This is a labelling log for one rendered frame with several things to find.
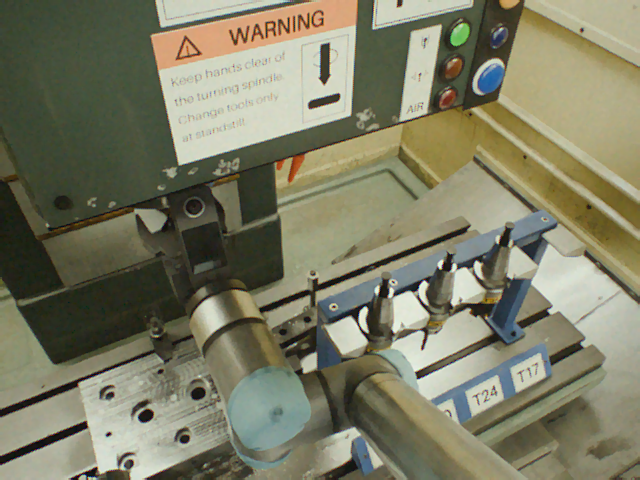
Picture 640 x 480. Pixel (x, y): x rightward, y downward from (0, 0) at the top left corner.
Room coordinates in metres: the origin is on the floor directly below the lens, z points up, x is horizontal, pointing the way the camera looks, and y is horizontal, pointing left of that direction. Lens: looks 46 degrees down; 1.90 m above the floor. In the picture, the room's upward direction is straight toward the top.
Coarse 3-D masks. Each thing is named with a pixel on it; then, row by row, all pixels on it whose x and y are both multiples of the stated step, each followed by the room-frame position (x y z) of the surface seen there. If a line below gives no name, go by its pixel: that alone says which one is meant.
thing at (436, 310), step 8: (424, 280) 0.57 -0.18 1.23; (424, 288) 0.55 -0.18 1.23; (456, 288) 0.55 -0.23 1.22; (424, 296) 0.53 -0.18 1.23; (456, 296) 0.53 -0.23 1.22; (424, 304) 0.52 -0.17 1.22; (432, 304) 0.52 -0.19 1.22; (448, 304) 0.52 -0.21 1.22; (456, 304) 0.52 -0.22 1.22; (432, 312) 0.52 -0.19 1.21; (440, 312) 0.51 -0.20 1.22; (448, 312) 0.52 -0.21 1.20
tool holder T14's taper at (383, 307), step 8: (376, 288) 0.50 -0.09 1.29; (376, 296) 0.48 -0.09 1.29; (384, 296) 0.48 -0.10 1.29; (392, 296) 0.48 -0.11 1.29; (376, 304) 0.48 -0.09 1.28; (384, 304) 0.48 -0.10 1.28; (392, 304) 0.48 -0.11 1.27; (368, 312) 0.49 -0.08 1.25; (376, 312) 0.48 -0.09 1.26; (384, 312) 0.47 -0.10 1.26; (392, 312) 0.48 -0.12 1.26; (368, 320) 0.48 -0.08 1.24; (376, 320) 0.47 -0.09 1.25; (384, 320) 0.47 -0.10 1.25; (392, 320) 0.48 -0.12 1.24; (376, 328) 0.47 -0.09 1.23; (384, 328) 0.47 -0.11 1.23
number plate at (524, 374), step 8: (528, 360) 0.59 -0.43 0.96; (536, 360) 0.59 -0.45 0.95; (512, 368) 0.57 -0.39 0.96; (520, 368) 0.57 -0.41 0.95; (528, 368) 0.57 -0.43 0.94; (536, 368) 0.58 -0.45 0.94; (512, 376) 0.56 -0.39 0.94; (520, 376) 0.56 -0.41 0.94; (528, 376) 0.56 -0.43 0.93; (536, 376) 0.57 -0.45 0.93; (544, 376) 0.57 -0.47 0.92; (520, 384) 0.55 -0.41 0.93; (528, 384) 0.55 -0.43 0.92
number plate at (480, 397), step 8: (496, 376) 0.55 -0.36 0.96; (480, 384) 0.53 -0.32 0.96; (488, 384) 0.54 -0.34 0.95; (496, 384) 0.54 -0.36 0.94; (472, 392) 0.52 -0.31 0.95; (480, 392) 0.52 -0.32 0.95; (488, 392) 0.52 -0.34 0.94; (496, 392) 0.53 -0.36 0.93; (472, 400) 0.51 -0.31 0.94; (480, 400) 0.51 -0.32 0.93; (488, 400) 0.51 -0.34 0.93; (496, 400) 0.52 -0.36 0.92; (472, 408) 0.50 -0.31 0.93; (480, 408) 0.50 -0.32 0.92
